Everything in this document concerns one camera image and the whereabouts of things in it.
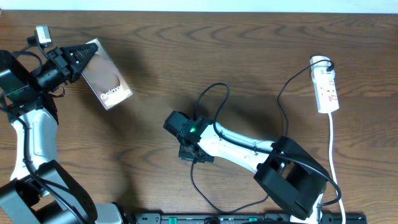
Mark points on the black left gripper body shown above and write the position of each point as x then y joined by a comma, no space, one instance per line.
53,71

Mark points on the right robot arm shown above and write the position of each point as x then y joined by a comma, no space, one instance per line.
288,174

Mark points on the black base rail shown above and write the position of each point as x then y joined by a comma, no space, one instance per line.
277,218

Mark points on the white power strip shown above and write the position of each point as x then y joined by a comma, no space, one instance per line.
325,92

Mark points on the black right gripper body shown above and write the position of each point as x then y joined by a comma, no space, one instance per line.
200,158

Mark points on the white USB charger adapter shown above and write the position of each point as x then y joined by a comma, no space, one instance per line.
323,66

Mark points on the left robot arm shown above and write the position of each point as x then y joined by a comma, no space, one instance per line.
40,189

